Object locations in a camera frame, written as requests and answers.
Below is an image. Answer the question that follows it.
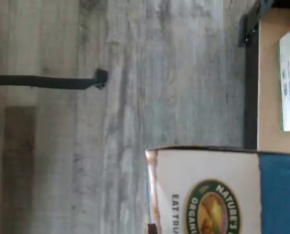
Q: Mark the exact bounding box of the black metal bar with foot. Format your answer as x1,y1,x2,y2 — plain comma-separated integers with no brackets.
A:
0,69,109,91

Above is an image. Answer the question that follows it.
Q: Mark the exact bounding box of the blue flax plus oatmeal box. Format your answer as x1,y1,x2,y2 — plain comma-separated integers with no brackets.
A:
144,145,290,234

